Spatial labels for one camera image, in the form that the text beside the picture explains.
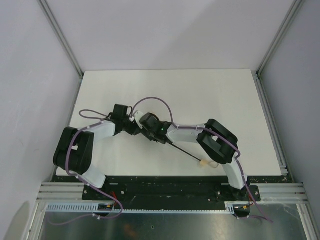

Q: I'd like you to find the beige folding umbrella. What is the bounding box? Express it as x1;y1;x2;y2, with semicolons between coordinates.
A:
149;112;218;169

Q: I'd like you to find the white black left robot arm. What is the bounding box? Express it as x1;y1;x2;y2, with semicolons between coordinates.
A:
53;104;140;189

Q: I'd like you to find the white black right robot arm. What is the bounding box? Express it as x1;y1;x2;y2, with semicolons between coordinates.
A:
134;113;248;196

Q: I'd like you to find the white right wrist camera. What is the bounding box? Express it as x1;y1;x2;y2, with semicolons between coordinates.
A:
129;110;145;129

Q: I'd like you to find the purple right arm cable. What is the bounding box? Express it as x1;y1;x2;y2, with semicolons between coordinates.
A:
131;96;275;224

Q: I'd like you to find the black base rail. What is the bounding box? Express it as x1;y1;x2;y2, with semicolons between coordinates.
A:
51;174;288;211

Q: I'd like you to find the grey slotted cable duct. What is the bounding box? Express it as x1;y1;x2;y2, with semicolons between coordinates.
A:
46;201;236;215

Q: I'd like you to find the aluminium front cross rail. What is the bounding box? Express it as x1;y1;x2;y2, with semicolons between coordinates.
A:
37;182;309;204

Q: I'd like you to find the aluminium right side rail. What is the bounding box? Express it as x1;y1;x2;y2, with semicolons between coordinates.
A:
252;71;289;176

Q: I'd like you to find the aluminium left corner post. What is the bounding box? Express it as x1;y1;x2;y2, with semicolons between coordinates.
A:
36;0;85;78

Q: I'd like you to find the aluminium corner frame post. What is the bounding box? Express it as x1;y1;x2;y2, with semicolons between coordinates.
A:
256;0;305;76

